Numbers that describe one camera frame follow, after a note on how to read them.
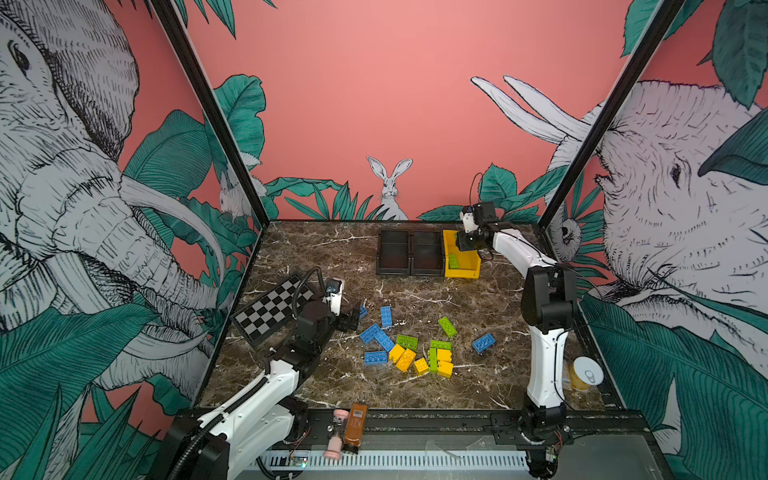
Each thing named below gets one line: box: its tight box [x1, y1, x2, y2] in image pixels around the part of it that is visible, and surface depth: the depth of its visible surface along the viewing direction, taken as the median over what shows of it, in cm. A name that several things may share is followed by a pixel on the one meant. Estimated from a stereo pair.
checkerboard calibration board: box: [229, 274, 317, 345], surface depth 90 cm
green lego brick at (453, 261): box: [448, 253, 461, 269], surface depth 106 cm
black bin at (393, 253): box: [376, 230, 411, 276], surface depth 110 cm
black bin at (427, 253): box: [411, 230, 445, 277], surface depth 115 cm
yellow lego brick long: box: [395, 348, 417, 373], surface depth 86 cm
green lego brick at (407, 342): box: [396, 335, 419, 351], surface depth 91 cm
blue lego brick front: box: [364, 351, 388, 366], surface depth 87 cm
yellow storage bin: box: [443, 230, 482, 280], surface depth 106 cm
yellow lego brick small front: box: [414, 357, 429, 373], surface depth 83 cm
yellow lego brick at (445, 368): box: [437, 360, 454, 378], surface depth 84 cm
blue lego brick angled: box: [359, 323, 382, 344], surface depth 92 cm
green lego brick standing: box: [430, 347, 437, 372], surface depth 85 cm
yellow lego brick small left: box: [389, 344, 405, 363], surface depth 87 cm
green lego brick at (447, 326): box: [438, 316, 458, 337], surface depth 94 cm
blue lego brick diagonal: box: [374, 330, 395, 352], surface depth 90 cm
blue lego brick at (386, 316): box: [380, 306, 393, 328], surface depth 95 cm
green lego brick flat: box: [430, 340, 453, 350], surface depth 90 cm
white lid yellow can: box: [570, 356, 604, 390], surface depth 80 cm
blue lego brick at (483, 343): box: [472, 333, 497, 355], surface depth 90 cm
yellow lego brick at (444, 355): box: [437, 348, 452, 362], surface depth 86 cm
